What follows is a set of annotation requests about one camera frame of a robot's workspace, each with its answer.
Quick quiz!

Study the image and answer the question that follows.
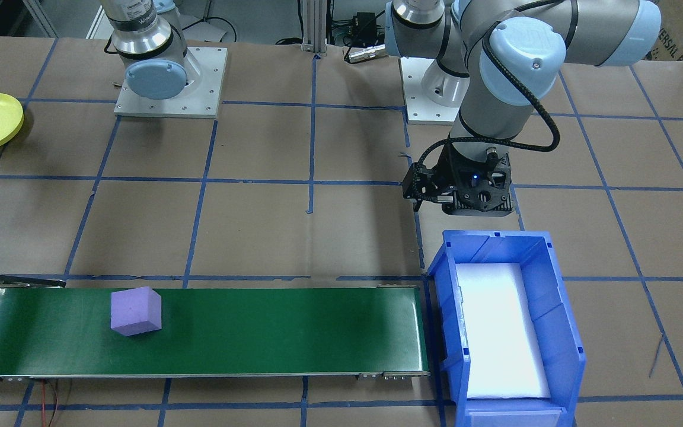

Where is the purple foam cube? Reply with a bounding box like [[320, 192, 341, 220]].
[[110, 286, 162, 337]]

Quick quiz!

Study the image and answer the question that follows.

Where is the silver cylindrical connector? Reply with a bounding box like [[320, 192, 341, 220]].
[[344, 43, 387, 64]]

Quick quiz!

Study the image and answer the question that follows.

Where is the black power adapter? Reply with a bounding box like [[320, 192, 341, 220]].
[[352, 11, 379, 43]]

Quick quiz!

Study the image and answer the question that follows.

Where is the blue plastic storage bin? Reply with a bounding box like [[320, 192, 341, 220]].
[[427, 230, 587, 427]]

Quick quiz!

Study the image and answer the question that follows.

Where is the green conveyor belt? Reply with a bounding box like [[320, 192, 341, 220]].
[[0, 274, 431, 383]]

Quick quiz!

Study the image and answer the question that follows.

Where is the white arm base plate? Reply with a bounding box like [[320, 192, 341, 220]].
[[400, 56, 474, 126], [114, 47, 228, 120]]

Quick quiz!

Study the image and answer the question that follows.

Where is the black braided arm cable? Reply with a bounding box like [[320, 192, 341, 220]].
[[413, 0, 563, 196]]

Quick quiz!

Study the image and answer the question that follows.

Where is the aluminium extrusion post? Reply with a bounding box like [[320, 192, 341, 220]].
[[298, 0, 334, 56]]

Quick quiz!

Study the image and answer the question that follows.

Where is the thin red wire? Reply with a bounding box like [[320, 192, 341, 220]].
[[38, 380, 62, 427]]

